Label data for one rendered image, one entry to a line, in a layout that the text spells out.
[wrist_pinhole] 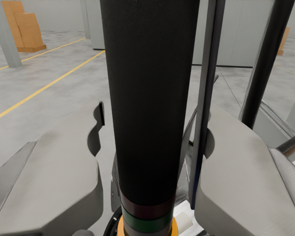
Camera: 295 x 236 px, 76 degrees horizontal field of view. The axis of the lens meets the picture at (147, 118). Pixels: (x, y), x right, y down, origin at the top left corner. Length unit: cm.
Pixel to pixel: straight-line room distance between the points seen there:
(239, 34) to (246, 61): 74
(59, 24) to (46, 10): 100
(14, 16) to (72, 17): 588
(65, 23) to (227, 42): 1066
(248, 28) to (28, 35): 707
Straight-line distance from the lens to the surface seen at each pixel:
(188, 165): 60
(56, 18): 1444
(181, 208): 20
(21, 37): 856
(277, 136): 130
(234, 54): 594
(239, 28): 584
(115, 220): 42
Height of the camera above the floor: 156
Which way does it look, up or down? 31 degrees down
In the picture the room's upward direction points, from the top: straight up
